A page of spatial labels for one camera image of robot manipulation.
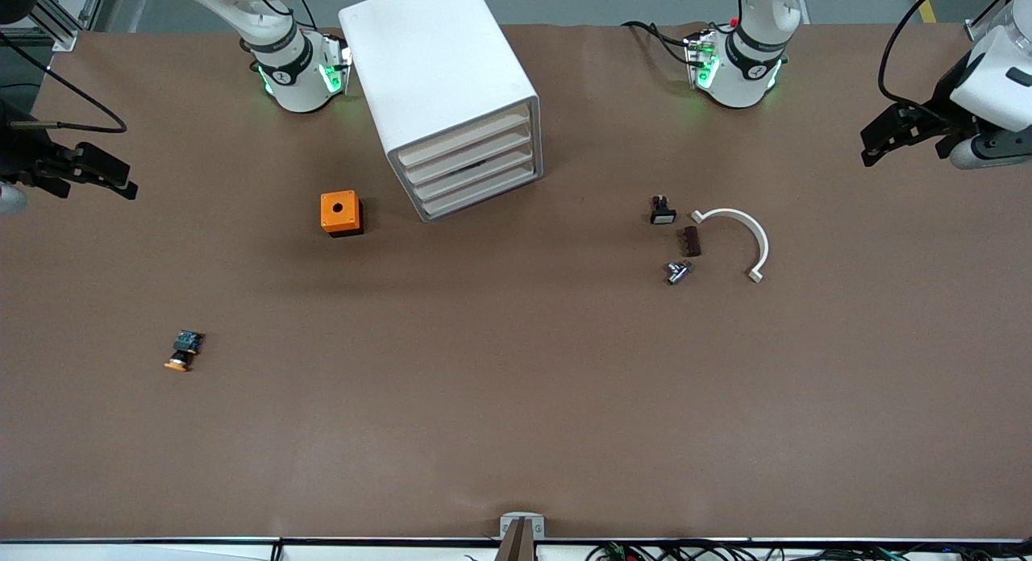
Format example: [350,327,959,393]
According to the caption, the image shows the black left base cable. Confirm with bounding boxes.
[622,19,696,64]

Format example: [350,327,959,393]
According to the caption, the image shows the brown tapered post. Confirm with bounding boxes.
[493,518,536,561]

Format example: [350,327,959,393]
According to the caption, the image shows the white drawer cabinet housing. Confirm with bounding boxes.
[339,0,543,223]

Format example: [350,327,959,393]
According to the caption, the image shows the orange button enclosure box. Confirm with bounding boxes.
[320,190,364,238]

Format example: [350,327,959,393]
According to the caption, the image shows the orange push button switch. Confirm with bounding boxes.
[164,330,206,374]

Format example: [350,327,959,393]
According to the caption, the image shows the white plastic drawer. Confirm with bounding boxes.
[414,144,537,204]
[421,164,539,221]
[406,124,535,188]
[397,102,533,172]

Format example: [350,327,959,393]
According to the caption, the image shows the white curved plastic bracket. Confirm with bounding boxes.
[690,208,771,285]

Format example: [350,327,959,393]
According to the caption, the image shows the aluminium frame profile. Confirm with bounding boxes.
[966,0,1032,44]
[32,0,122,52]

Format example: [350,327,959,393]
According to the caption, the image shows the grey metal table bracket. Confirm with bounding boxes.
[499,512,546,541]

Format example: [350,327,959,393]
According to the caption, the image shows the tangled black cables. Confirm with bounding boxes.
[585,541,1032,561]

